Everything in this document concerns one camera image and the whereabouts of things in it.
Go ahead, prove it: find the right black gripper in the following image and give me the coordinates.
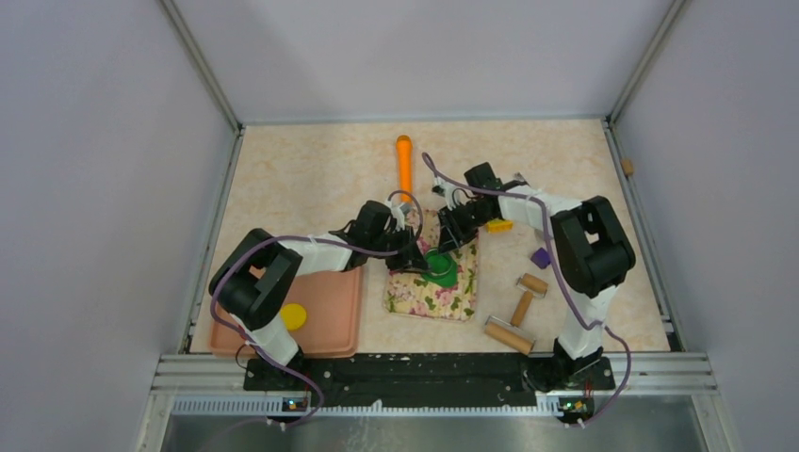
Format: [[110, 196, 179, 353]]
[[436, 202, 494, 256]]

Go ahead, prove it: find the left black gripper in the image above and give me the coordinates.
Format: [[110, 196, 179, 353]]
[[368, 225, 432, 273]]

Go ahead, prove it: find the green dough disc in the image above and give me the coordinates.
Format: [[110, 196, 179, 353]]
[[422, 249, 458, 288]]

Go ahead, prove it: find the floral cutting board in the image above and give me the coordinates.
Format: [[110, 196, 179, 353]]
[[383, 239, 480, 322]]

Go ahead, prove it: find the wooden double-ended roller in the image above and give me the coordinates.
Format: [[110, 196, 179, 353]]
[[483, 273, 549, 356]]

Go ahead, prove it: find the round metal cutter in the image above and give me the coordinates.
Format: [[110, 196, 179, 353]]
[[422, 249, 457, 281]]

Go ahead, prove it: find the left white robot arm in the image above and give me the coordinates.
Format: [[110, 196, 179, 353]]
[[208, 201, 429, 389]]

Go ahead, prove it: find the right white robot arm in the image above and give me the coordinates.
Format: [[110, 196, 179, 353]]
[[429, 162, 636, 391]]

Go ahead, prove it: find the yellow dough disc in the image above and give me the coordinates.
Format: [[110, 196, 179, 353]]
[[279, 303, 308, 331]]

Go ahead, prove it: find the colourful toy block stack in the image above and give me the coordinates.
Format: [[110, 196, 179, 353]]
[[484, 219, 514, 234]]

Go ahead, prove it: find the purple cube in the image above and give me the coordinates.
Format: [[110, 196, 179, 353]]
[[530, 248, 552, 269]]

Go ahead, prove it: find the pink plastic tray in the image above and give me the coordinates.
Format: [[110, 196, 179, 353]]
[[191, 267, 364, 358]]

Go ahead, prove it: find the orange toy microphone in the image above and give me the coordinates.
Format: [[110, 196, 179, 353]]
[[395, 135, 414, 202]]

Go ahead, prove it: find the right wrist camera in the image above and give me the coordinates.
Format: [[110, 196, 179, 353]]
[[432, 176, 469, 210]]

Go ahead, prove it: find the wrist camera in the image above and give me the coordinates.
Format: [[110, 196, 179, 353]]
[[432, 176, 469, 210], [387, 202, 413, 231]]

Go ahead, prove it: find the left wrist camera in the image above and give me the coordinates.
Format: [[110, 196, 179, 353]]
[[387, 202, 413, 231]]

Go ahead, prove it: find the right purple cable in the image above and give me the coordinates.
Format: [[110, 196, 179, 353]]
[[421, 152, 633, 431]]

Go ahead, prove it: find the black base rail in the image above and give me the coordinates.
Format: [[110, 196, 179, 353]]
[[243, 352, 624, 417]]

